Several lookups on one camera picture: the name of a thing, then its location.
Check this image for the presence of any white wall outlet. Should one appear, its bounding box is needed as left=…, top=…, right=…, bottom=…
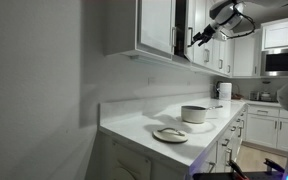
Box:
left=148, top=77, right=155, bottom=85

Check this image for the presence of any white paper towel roll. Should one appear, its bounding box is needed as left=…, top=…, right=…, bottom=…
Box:
left=219, top=83, right=232, bottom=100

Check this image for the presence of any black red tool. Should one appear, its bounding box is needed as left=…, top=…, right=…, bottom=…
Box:
left=229, top=158, right=285, bottom=180

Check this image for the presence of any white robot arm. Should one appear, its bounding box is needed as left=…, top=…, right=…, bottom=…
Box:
left=189, top=0, right=288, bottom=46

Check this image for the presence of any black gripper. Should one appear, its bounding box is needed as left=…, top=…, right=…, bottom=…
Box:
left=188, top=24, right=219, bottom=47

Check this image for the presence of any cream pot lid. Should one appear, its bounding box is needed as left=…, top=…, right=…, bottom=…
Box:
left=152, top=127, right=188, bottom=143

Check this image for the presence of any stainless steel microwave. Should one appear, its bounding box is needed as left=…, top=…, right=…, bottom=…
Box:
left=261, top=48, right=288, bottom=77

